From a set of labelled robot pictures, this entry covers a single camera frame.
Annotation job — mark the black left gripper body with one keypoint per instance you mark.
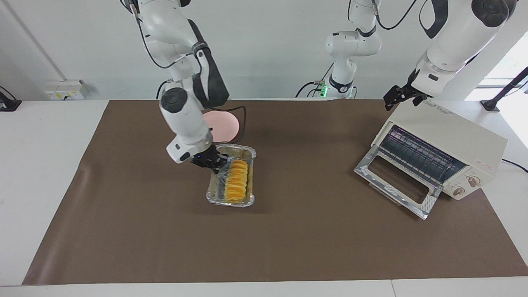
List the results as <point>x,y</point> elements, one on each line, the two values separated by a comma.
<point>410,88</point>

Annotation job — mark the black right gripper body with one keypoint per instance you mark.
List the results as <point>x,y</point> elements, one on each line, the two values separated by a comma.
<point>205,158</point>

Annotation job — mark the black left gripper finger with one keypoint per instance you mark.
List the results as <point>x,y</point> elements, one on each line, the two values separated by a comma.
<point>421,100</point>
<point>395,95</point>

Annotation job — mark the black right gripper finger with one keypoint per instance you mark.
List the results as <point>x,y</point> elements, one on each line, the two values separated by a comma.
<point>215,168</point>
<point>222,159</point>

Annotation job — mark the sliced golden bread loaf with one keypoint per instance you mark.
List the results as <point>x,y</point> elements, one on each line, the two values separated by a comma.
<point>236,183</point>

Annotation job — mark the aluminium foil tray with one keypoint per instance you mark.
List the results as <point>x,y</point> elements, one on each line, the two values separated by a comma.
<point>251,177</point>

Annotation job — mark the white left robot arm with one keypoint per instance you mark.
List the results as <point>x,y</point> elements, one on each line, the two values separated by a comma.
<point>462,37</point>

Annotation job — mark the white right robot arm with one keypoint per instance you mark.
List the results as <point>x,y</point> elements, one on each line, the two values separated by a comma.
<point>185,119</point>

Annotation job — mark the cream toaster oven body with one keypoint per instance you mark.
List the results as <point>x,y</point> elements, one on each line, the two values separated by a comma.
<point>445,123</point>

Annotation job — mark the large cream oven knob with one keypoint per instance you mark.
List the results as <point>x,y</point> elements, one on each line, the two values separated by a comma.
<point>472,180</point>

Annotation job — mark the small cream oven knob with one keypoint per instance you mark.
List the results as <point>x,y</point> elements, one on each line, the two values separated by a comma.
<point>458,190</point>

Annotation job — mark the silver glass oven door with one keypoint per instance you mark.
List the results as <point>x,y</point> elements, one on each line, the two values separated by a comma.
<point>429,204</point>

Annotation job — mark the pink round plate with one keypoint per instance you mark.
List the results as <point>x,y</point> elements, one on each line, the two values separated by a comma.
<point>227,126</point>

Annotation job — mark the brown table mat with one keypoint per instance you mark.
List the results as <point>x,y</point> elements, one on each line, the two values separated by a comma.
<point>165,239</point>

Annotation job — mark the bright window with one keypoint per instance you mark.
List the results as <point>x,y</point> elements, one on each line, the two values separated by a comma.
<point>511,62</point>

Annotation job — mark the black clamp base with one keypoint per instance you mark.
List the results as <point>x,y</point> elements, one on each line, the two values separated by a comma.
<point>10,105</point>

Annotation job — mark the black angled camera stand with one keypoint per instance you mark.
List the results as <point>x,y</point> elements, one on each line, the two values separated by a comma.
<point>491,104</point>

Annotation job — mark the white wall socket box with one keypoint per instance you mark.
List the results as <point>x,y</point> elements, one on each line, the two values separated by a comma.
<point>62,90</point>

